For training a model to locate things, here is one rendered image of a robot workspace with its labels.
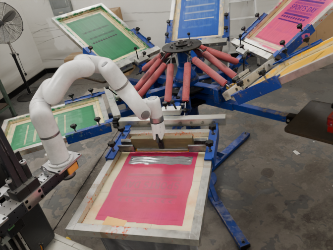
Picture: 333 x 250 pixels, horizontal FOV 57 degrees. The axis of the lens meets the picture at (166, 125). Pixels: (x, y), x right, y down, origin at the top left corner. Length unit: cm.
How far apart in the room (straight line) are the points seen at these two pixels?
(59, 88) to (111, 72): 24
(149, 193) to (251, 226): 124
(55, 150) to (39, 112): 20
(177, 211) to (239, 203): 139
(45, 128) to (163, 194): 62
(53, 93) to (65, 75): 9
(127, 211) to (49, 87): 65
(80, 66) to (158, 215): 73
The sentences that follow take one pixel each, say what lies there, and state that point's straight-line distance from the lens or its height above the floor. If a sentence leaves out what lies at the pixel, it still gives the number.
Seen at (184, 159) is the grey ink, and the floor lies 96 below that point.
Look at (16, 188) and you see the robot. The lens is 150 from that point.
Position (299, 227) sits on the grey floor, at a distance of 262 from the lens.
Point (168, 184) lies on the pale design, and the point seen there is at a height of 96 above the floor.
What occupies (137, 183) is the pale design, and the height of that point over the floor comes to 96.
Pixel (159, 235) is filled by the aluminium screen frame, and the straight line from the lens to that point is 129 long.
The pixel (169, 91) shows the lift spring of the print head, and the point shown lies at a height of 110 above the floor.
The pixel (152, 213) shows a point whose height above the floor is 96.
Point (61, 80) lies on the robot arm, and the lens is 141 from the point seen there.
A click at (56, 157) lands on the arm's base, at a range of 156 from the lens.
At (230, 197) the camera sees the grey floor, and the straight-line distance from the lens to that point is 280.
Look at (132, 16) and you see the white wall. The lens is 595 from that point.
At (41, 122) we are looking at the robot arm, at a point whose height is 139.
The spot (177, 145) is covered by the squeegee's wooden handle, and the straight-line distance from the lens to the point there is 169.
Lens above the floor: 196
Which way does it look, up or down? 30 degrees down
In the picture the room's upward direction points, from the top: 11 degrees counter-clockwise
